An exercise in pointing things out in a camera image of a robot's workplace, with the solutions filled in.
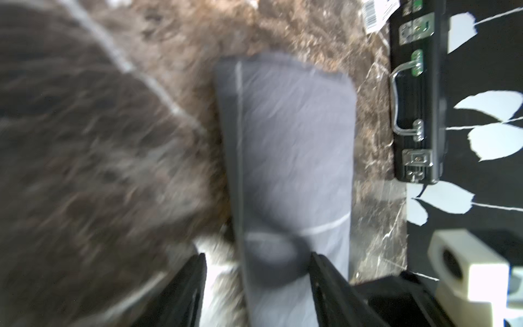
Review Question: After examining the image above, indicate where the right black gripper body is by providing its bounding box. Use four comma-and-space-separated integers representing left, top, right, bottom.
355, 271, 454, 326

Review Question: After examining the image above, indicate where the grey grid pillowcase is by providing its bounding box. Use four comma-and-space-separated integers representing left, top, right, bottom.
213, 53, 357, 326

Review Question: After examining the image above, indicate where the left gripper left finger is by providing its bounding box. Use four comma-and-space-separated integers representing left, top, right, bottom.
132, 253, 207, 327

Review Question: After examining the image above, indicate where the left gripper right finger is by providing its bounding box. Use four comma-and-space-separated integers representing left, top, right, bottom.
309, 252, 388, 327

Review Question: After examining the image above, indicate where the black flat case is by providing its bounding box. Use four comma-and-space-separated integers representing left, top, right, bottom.
389, 1, 449, 185

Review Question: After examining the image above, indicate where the small white tag card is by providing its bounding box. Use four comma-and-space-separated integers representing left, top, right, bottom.
362, 0, 400, 34

